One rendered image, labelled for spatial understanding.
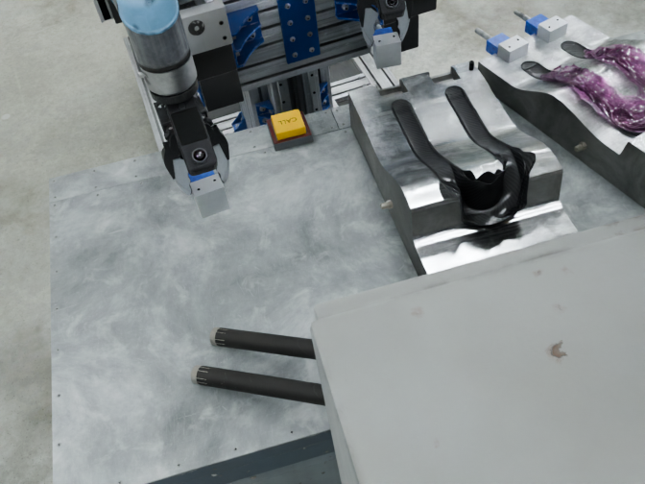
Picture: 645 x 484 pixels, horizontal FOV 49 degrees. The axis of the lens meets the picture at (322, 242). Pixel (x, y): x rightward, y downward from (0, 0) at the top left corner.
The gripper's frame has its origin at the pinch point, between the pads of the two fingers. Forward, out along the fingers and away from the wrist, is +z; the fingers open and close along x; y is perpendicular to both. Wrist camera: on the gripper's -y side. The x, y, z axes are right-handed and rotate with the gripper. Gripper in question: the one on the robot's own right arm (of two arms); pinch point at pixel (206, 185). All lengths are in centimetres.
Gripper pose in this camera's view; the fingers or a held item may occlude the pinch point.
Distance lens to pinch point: 119.2
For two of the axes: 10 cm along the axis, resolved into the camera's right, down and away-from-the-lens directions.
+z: 0.9, 6.3, 7.7
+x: -9.2, 3.5, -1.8
